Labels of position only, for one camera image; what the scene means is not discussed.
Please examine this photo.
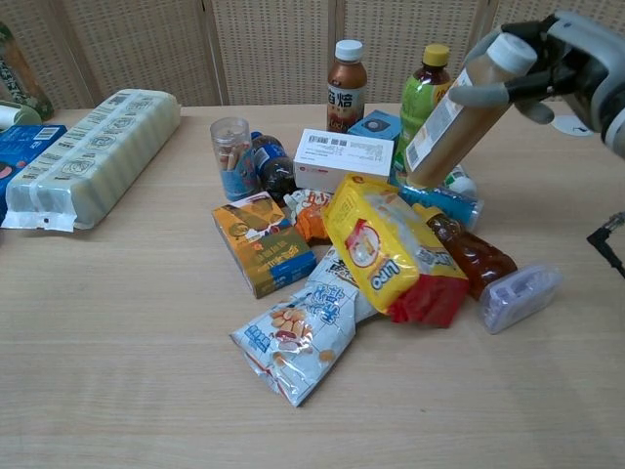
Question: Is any grey black right robot hand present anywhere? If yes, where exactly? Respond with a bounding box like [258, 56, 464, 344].
[448, 11, 625, 134]

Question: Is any tan juice bottle white cap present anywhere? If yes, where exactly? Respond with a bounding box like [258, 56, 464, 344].
[404, 33, 539, 190]

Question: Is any green tea bottle yellow cap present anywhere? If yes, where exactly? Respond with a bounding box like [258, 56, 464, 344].
[396, 44, 454, 168]

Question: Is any amber tea bottle red label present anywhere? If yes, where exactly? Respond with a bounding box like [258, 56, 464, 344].
[411, 201, 519, 302]

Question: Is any brown coffee bottle white cap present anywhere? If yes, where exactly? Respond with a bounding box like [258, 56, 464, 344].
[325, 39, 368, 135]

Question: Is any dark cola bottle blue label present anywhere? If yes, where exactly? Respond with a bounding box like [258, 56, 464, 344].
[250, 130, 298, 197]

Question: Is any green patterned tall bottle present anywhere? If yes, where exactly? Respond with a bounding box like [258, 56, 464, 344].
[0, 21, 56, 122]

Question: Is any white round table grommet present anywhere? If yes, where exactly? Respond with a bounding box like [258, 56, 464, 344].
[552, 114, 597, 139]

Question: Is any blue transparent packet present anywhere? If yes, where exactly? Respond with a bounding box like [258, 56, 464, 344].
[396, 184, 485, 232]

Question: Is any light blue box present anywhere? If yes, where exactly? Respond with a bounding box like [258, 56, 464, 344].
[347, 109, 403, 144]

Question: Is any clear plastic blister pack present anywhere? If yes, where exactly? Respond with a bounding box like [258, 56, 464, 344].
[477, 264, 564, 335]

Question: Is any white cardboard box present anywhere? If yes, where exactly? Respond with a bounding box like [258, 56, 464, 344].
[293, 128, 396, 194]

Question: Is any yellow red Lipo snack bag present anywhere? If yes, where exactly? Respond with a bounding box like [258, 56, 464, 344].
[319, 171, 471, 328]

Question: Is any orange white snack pouch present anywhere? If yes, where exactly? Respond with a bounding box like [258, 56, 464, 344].
[282, 187, 339, 247]

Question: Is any beige folding screen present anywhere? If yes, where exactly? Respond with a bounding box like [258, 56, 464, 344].
[0, 0, 625, 109]

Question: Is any clear cylinder snack jar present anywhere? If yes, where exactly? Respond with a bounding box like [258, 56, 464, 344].
[209, 116, 263, 203]

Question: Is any yellow green blue carton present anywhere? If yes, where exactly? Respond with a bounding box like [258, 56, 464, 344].
[210, 191, 319, 300]

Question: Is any white blue peanut snack bag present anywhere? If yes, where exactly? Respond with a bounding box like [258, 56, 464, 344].
[229, 280, 372, 408]

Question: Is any long pale yellow wrapped pack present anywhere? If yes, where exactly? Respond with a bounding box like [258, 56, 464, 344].
[0, 88, 183, 233]

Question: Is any dark blue box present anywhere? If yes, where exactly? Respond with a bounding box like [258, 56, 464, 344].
[0, 123, 68, 217]

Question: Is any white green roll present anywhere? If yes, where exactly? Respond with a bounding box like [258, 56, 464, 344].
[0, 100, 43, 134]

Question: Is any black cable plug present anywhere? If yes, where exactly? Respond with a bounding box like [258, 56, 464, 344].
[585, 211, 625, 280]

